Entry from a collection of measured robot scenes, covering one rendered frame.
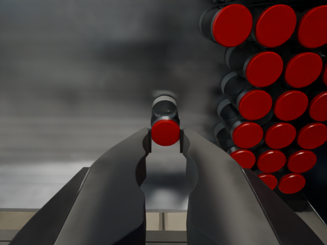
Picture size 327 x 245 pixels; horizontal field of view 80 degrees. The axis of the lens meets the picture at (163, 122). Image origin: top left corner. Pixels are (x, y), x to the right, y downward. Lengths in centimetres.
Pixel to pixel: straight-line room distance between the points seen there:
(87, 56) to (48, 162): 12
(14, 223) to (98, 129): 207
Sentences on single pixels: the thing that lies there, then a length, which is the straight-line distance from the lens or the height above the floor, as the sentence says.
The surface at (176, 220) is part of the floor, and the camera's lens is 183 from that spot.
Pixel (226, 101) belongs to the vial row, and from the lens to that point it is 17.
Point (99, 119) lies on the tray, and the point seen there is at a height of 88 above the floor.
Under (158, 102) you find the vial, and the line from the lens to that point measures 16.
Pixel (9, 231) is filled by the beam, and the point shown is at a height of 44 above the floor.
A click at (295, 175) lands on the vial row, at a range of 19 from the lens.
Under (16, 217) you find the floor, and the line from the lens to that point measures 216.
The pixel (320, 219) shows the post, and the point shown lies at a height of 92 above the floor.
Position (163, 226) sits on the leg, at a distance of 116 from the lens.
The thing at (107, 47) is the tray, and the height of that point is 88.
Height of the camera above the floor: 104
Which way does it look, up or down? 61 degrees down
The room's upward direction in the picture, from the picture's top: 180 degrees counter-clockwise
